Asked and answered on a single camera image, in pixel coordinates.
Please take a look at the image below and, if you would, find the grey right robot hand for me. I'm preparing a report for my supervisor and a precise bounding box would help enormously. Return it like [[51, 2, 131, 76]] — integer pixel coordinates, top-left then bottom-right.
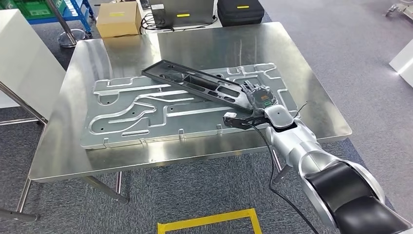
[[240, 80, 280, 117]]

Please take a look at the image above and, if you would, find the long black plastic part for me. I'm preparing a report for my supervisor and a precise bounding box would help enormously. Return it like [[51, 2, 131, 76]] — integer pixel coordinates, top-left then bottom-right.
[[141, 59, 256, 114]]

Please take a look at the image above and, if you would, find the stainless steel workbench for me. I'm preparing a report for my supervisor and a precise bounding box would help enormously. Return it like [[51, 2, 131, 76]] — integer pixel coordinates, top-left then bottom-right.
[[15, 21, 353, 215]]

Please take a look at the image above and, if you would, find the stamped sheet metal panel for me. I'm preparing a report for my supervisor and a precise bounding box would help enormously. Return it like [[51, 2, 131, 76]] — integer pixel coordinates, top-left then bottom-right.
[[80, 63, 299, 150]]

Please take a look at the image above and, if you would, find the black hard case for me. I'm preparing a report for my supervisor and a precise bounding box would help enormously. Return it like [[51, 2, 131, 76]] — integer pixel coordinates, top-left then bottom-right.
[[217, 0, 265, 27]]

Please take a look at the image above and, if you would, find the grey hard case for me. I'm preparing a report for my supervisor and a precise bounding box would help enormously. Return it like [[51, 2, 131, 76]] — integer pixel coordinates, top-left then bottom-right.
[[150, 0, 215, 27]]

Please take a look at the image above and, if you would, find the yellow floor tape square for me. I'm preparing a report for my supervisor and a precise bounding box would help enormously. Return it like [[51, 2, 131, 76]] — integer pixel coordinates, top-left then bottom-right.
[[157, 208, 263, 234]]

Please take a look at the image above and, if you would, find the white lit block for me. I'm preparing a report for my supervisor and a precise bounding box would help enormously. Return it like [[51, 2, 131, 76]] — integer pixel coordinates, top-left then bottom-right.
[[389, 39, 413, 80]]

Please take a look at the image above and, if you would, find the cardboard box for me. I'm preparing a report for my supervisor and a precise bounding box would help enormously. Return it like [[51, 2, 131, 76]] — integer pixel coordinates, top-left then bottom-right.
[[95, 0, 143, 39]]

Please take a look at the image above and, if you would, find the blue wheeled metal rack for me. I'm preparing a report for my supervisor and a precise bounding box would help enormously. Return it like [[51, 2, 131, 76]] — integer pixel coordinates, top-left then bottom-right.
[[25, 0, 95, 35]]

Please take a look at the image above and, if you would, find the green plastic crate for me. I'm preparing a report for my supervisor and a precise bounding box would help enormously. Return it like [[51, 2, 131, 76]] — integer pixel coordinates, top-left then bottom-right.
[[0, 0, 65, 20]]

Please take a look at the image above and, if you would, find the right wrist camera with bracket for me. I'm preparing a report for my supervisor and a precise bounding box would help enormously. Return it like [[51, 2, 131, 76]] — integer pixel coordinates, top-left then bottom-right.
[[223, 112, 270, 131]]

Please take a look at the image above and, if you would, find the thin black wire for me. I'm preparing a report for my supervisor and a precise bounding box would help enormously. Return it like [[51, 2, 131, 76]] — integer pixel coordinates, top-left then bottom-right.
[[291, 101, 308, 118]]

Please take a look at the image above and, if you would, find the thick black cable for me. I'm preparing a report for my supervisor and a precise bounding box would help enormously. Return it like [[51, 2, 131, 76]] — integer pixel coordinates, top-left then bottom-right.
[[246, 122, 320, 234]]

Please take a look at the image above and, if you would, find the grey metal frame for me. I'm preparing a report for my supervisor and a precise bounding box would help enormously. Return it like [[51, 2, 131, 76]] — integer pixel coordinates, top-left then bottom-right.
[[385, 0, 413, 21]]

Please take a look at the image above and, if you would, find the chrome stanchion post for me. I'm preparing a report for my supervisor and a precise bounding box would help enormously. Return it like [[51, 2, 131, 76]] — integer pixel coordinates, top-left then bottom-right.
[[45, 0, 87, 48]]

